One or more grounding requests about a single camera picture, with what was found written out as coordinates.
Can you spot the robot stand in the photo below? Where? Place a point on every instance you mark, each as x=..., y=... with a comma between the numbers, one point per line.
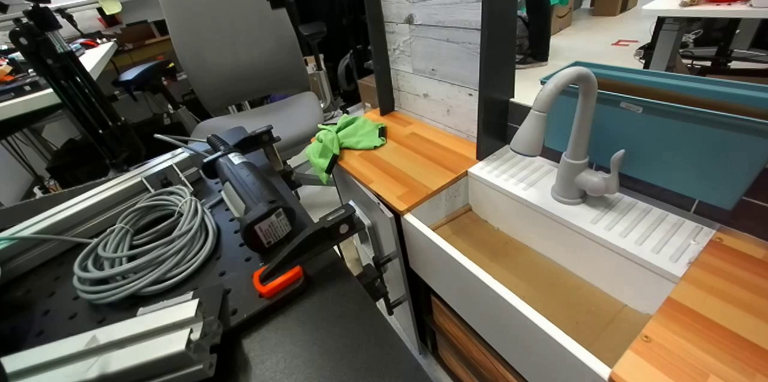
x=48, y=316

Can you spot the green cloth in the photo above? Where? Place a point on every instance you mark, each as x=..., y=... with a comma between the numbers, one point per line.
x=348, y=133

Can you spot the grey office chair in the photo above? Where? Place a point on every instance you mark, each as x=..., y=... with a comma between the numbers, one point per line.
x=228, y=40

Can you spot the black office chair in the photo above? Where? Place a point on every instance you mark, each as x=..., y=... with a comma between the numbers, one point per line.
x=144, y=76

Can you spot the yellow sticky note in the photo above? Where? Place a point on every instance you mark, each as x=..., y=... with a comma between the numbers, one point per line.
x=110, y=5

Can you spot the black clamp with orange trigger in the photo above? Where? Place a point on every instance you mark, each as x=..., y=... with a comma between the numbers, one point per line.
x=312, y=238

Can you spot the teal plastic bin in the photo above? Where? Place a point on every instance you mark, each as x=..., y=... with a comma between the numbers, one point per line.
x=660, y=142

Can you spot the white sink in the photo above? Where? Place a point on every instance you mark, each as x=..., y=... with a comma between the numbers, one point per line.
x=540, y=286

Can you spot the white desk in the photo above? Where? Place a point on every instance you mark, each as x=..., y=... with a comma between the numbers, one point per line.
x=36, y=97

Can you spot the toy kitchen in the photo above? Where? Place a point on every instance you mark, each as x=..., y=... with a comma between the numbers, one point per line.
x=420, y=160

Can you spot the white cabinet door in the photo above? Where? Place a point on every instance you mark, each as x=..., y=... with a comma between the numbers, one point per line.
x=378, y=232

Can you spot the white table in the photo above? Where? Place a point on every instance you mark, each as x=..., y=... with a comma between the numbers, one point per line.
x=690, y=7

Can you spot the black clamp with label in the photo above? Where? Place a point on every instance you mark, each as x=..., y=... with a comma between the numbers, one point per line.
x=255, y=202

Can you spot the grey tap lever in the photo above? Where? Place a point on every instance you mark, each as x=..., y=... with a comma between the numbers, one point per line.
x=609, y=175

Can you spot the small cardboard box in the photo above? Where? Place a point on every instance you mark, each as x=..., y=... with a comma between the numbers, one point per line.
x=561, y=16

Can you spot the camera on tripod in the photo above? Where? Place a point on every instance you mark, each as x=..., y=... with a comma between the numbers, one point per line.
x=72, y=88

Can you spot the grey tap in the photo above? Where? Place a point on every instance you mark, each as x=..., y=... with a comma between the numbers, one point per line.
x=579, y=130

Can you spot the person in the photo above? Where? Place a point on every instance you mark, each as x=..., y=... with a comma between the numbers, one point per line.
x=537, y=4

